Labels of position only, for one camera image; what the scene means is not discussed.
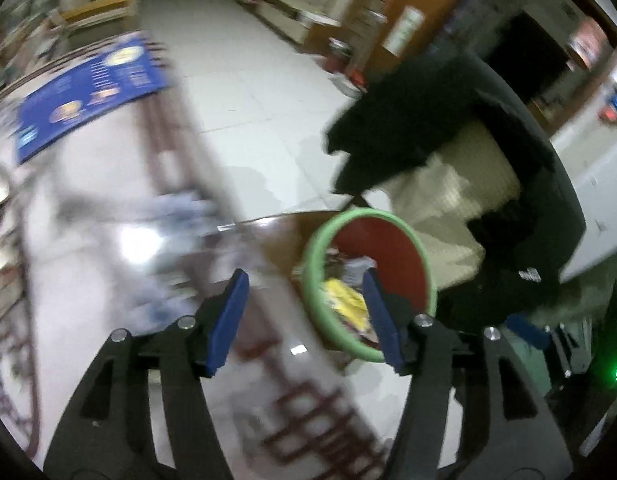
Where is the yellow plastic bag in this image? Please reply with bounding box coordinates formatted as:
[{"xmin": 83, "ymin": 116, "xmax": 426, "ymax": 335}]
[{"xmin": 323, "ymin": 278, "xmax": 371, "ymax": 332}]

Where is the checkered beige chair cushion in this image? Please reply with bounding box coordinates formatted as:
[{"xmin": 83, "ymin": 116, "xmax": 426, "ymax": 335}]
[{"xmin": 380, "ymin": 124, "xmax": 520, "ymax": 290}]

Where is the blue flat gift box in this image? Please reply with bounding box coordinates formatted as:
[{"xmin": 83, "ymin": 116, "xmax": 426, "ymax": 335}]
[{"xmin": 16, "ymin": 36, "xmax": 167, "ymax": 164}]

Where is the black jacket on chair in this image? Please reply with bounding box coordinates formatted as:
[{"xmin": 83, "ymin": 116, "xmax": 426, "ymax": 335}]
[{"xmin": 326, "ymin": 51, "xmax": 586, "ymax": 312}]

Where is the green rimmed red trash bin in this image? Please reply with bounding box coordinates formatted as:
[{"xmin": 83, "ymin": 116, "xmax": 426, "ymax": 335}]
[{"xmin": 301, "ymin": 208, "xmax": 438, "ymax": 363}]

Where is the low tv cabinet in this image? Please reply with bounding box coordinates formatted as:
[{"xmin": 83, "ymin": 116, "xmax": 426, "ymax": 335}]
[{"xmin": 238, "ymin": 0, "xmax": 340, "ymax": 55}]

